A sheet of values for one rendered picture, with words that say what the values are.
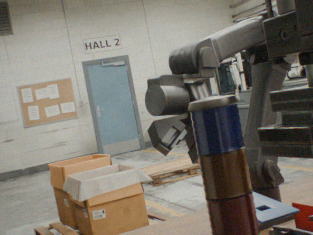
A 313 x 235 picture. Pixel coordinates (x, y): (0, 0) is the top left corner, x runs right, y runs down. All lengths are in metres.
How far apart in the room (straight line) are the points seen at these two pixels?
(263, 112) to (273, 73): 0.09
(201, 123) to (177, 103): 0.52
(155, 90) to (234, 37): 0.23
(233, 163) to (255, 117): 0.70
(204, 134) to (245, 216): 0.07
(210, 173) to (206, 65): 0.56
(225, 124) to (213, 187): 0.05
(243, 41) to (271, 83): 0.11
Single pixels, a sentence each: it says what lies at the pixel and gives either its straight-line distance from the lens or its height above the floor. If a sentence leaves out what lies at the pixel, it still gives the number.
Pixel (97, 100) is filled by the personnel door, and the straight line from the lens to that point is 11.70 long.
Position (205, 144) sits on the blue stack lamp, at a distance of 0.39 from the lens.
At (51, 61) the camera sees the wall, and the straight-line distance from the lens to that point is 11.59.
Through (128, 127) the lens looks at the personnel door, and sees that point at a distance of 11.88.
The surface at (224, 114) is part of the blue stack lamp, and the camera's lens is 0.39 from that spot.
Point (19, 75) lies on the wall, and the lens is 11.46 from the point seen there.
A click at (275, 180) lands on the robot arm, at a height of 0.99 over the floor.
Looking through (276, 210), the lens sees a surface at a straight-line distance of 0.84.
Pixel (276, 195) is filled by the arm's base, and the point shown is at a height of 0.96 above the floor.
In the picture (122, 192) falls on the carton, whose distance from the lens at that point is 4.16.
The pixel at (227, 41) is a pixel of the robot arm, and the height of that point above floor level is 1.28.
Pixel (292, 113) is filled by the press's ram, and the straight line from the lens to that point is 0.65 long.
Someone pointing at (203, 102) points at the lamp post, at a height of 1.20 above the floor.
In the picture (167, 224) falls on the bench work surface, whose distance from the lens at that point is 1.24.
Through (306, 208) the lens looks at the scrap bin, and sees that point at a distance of 0.99.
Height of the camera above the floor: 1.21
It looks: 3 degrees down
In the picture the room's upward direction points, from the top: 10 degrees counter-clockwise
